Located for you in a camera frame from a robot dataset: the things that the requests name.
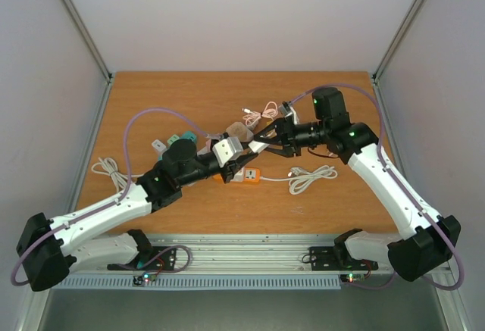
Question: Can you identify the left circuit board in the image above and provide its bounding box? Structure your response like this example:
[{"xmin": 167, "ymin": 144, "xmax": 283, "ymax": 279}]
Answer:
[{"xmin": 133, "ymin": 273, "xmax": 157, "ymax": 286}]

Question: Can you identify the circuit board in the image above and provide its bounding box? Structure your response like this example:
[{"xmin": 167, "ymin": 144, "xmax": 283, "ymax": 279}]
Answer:
[
  {"xmin": 133, "ymin": 273, "xmax": 157, "ymax": 286},
  {"xmin": 340, "ymin": 273, "xmax": 367, "ymax": 283}
]

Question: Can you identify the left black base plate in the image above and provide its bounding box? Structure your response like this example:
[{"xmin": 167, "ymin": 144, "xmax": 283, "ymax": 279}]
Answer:
[{"xmin": 107, "ymin": 246, "xmax": 177, "ymax": 271}]

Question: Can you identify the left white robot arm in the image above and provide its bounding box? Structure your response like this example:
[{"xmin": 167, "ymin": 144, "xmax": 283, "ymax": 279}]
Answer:
[{"xmin": 11, "ymin": 137, "xmax": 259, "ymax": 292}]

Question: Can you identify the small white square charger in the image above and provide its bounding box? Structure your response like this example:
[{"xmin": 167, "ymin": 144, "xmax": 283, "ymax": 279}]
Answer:
[{"xmin": 152, "ymin": 139, "xmax": 167, "ymax": 156}]

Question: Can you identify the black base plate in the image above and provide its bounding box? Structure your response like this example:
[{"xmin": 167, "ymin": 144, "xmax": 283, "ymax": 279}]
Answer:
[
  {"xmin": 308, "ymin": 246, "xmax": 378, "ymax": 271},
  {"xmin": 107, "ymin": 246, "xmax": 177, "ymax": 271}
]

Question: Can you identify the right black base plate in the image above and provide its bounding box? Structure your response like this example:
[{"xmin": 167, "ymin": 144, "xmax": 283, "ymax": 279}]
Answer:
[{"xmin": 308, "ymin": 246, "xmax": 378, "ymax": 271}]

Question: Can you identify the right circuit board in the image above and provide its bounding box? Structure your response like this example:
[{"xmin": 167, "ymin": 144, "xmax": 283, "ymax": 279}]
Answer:
[{"xmin": 340, "ymin": 273, "xmax": 367, "ymax": 283}]

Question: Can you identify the beige cube socket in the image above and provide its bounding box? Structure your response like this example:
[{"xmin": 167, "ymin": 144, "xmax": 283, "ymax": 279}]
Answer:
[{"xmin": 226, "ymin": 121, "xmax": 253, "ymax": 142}]

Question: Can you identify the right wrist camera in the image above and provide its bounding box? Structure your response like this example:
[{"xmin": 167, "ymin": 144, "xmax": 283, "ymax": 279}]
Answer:
[{"xmin": 279, "ymin": 101, "xmax": 299, "ymax": 124}]

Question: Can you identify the white wall charger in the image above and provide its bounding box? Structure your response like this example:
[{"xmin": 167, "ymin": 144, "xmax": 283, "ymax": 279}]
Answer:
[{"xmin": 248, "ymin": 140, "xmax": 269, "ymax": 154}]

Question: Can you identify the teal power strip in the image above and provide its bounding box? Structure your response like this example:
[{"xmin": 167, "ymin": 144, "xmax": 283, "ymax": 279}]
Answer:
[{"xmin": 158, "ymin": 131, "xmax": 197, "ymax": 160}]

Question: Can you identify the pink cube socket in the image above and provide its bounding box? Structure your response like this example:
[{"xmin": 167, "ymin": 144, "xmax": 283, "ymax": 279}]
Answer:
[{"xmin": 206, "ymin": 139, "xmax": 220, "ymax": 152}]

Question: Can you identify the orange strip white cord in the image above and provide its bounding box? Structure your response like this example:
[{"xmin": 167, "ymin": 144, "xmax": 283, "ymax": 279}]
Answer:
[{"xmin": 259, "ymin": 164, "xmax": 339, "ymax": 196}]

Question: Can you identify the white cube socket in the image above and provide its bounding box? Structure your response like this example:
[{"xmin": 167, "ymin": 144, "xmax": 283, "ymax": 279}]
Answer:
[{"xmin": 233, "ymin": 167, "xmax": 245, "ymax": 183}]

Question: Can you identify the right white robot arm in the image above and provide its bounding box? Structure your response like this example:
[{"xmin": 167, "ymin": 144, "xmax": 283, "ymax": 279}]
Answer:
[{"xmin": 249, "ymin": 85, "xmax": 465, "ymax": 289}]

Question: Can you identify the green wall charger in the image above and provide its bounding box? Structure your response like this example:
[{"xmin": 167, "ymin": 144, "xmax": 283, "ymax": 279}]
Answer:
[{"xmin": 167, "ymin": 134, "xmax": 180, "ymax": 146}]

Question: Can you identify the orange power strip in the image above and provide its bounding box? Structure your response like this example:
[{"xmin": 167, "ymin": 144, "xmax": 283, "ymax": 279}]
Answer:
[{"xmin": 230, "ymin": 167, "xmax": 261, "ymax": 184}]

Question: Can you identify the aluminium rail frame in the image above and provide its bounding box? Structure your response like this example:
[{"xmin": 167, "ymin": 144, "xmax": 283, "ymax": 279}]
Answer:
[{"xmin": 67, "ymin": 230, "xmax": 390, "ymax": 274}]

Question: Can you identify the grey slotted cable duct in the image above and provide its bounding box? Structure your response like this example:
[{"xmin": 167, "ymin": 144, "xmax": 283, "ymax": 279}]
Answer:
[{"xmin": 55, "ymin": 274, "xmax": 341, "ymax": 291}]

